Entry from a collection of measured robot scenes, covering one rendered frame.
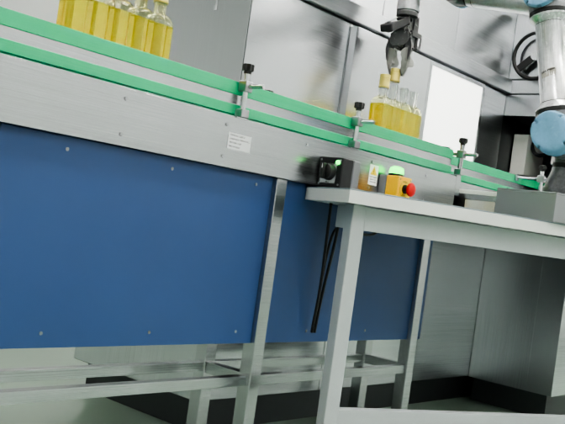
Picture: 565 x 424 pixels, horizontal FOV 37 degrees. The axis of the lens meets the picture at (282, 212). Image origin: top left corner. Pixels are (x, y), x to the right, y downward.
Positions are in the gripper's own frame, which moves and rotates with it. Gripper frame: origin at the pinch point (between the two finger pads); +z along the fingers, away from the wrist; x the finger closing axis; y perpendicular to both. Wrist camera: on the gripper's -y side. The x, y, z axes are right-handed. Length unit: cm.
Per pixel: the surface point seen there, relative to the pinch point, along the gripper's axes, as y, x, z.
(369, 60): 1.0, 11.8, -4.0
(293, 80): -32.3, 15.3, 9.8
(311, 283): -46, -13, 69
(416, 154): -2.3, -13.4, 26.9
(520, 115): 107, 6, -5
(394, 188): -24, -21, 40
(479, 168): 56, -5, 24
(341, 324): -57, -32, 77
